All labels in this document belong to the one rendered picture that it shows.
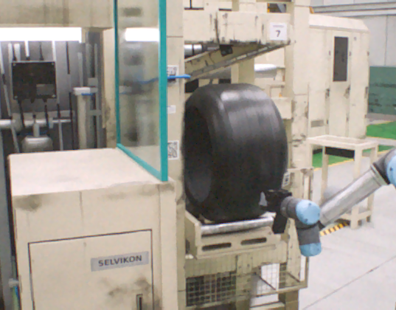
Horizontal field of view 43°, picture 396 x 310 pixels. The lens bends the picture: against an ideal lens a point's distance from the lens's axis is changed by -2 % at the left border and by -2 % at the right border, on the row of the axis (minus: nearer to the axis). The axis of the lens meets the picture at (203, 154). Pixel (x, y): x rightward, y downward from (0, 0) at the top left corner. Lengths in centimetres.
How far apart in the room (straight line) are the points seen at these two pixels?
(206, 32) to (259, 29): 27
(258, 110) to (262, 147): 15
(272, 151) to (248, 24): 69
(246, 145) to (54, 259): 91
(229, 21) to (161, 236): 128
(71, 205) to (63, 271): 17
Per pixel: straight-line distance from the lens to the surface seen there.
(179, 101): 202
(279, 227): 193
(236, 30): 239
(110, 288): 136
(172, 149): 203
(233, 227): 212
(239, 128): 194
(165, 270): 138
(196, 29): 232
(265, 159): 197
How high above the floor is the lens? 157
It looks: 11 degrees down
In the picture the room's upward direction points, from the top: straight up
